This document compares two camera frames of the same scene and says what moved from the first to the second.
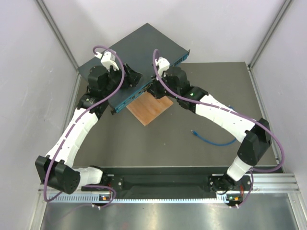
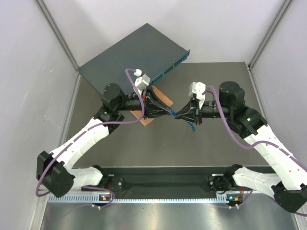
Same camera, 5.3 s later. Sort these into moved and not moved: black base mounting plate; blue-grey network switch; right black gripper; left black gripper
Moved: right black gripper; left black gripper
Not moved: black base mounting plate; blue-grey network switch
